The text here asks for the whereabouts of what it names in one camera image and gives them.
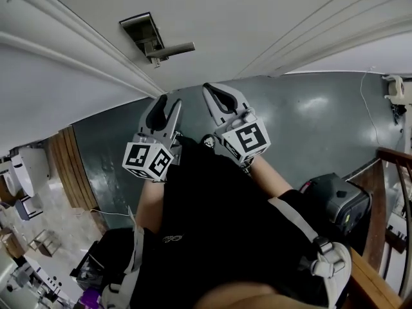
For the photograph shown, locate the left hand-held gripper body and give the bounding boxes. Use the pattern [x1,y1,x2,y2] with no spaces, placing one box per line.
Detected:
[122,126,183,183]

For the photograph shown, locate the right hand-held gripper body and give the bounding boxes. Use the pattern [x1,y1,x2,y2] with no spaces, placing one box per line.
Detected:
[213,107,272,169]

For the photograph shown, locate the silver door lock with handle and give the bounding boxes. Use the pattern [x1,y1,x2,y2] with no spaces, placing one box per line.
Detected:
[118,11,196,64]

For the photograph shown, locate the person's left forearm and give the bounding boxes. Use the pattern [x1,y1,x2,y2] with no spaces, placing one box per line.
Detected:
[135,178,167,235]

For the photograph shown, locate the person's right forearm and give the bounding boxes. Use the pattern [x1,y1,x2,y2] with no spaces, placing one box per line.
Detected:
[248,155,294,200]

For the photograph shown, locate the white door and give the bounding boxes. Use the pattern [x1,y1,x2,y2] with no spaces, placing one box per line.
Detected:
[32,0,407,97]

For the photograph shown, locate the person's black shoe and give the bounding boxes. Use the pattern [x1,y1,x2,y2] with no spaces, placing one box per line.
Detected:
[200,133,217,149]

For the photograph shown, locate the person's black shirt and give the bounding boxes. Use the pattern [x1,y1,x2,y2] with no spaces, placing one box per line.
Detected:
[130,133,323,309]

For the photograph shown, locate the black bag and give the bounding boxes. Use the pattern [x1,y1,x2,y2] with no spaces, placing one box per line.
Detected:
[70,227,136,291]

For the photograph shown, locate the black equipment box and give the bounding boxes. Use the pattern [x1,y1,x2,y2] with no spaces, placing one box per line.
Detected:
[299,171,373,236]

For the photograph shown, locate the wooden stair railing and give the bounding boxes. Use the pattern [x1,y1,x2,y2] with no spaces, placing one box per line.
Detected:
[348,146,412,309]

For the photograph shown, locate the purple object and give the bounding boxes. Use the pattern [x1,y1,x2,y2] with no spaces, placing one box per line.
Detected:
[77,288,103,309]

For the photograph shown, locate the thin white cable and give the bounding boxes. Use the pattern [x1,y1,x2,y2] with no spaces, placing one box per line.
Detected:
[359,65,381,144]
[89,207,136,219]

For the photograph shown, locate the white door frame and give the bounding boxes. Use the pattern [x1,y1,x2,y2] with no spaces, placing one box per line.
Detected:
[0,0,167,98]

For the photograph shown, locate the grey harness strap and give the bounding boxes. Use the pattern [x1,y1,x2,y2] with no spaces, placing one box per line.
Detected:
[101,204,146,309]
[267,196,352,309]

